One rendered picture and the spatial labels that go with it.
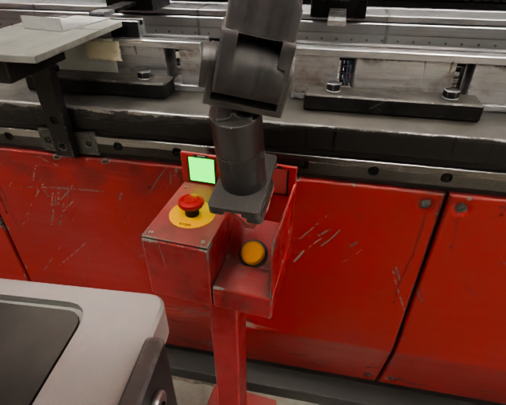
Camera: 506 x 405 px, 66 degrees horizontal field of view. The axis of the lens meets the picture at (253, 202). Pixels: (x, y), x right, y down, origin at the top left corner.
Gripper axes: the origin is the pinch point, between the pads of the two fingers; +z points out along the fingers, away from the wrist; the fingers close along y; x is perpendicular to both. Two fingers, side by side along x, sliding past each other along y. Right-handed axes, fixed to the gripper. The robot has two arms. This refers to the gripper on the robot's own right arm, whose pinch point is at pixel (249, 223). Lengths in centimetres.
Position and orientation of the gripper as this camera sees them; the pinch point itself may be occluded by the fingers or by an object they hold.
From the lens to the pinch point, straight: 56.2
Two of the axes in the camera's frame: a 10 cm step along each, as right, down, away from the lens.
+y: 2.5, -7.5, 6.2
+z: 0.7, 6.5, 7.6
